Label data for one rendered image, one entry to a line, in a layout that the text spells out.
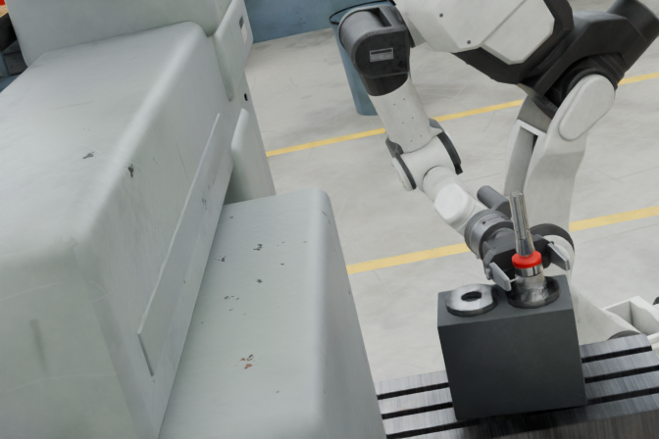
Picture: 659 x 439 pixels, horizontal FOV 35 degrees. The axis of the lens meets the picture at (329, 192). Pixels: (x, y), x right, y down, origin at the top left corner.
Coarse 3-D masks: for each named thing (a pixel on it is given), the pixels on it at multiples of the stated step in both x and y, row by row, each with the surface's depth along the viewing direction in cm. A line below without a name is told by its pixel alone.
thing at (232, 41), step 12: (240, 0) 161; (228, 12) 149; (240, 12) 159; (228, 24) 145; (240, 24) 155; (216, 36) 135; (228, 36) 143; (240, 36) 153; (252, 36) 166; (216, 48) 135; (228, 48) 141; (240, 48) 151; (228, 60) 139; (240, 60) 149; (228, 72) 137; (240, 72) 147; (228, 84) 137; (228, 96) 138
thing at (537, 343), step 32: (480, 288) 174; (512, 288) 171; (448, 320) 169; (480, 320) 167; (512, 320) 166; (544, 320) 165; (448, 352) 170; (480, 352) 169; (512, 352) 168; (544, 352) 168; (576, 352) 167; (480, 384) 171; (512, 384) 171; (544, 384) 170; (576, 384) 169; (480, 416) 174
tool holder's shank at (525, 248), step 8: (520, 192) 164; (512, 200) 163; (520, 200) 163; (512, 208) 164; (520, 208) 164; (512, 216) 165; (520, 216) 164; (520, 224) 165; (528, 224) 165; (520, 232) 165; (528, 232) 165; (520, 240) 166; (528, 240) 166; (520, 248) 166; (528, 248) 166; (520, 256) 167; (528, 256) 167
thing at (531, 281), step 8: (520, 272) 167; (528, 272) 166; (536, 272) 167; (520, 280) 168; (528, 280) 167; (536, 280) 167; (544, 280) 169; (520, 288) 169; (528, 288) 168; (536, 288) 168; (544, 288) 169
